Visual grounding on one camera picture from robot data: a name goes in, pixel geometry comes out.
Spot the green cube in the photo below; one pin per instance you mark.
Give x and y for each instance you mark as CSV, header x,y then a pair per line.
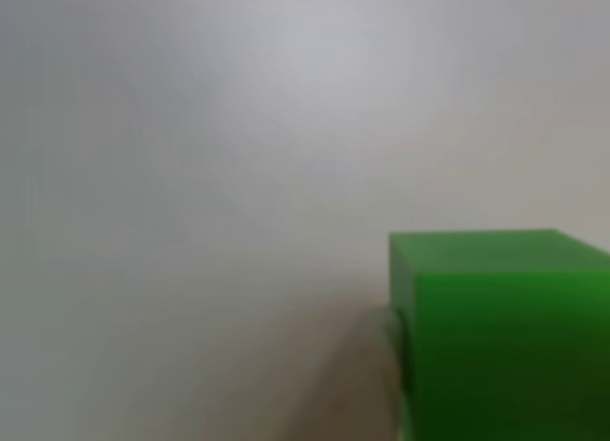
x,y
500,341

